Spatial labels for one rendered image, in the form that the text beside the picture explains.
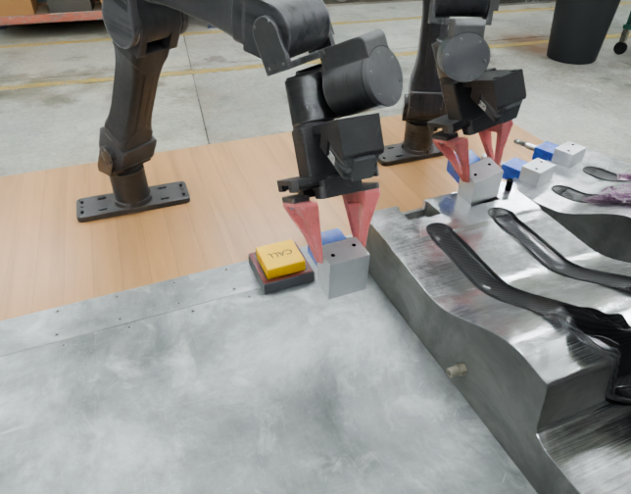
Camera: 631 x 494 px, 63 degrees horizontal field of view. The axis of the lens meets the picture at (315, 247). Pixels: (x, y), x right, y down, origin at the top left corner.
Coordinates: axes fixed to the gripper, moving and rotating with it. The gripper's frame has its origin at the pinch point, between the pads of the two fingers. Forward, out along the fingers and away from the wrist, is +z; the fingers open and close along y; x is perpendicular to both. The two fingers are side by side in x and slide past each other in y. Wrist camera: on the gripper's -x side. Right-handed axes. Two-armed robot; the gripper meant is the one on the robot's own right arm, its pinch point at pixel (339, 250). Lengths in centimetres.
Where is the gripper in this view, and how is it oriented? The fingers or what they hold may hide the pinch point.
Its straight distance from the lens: 59.6
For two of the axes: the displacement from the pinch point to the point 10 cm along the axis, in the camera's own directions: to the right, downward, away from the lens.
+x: -3.4, -1.2, 9.3
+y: 9.2, -2.3, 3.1
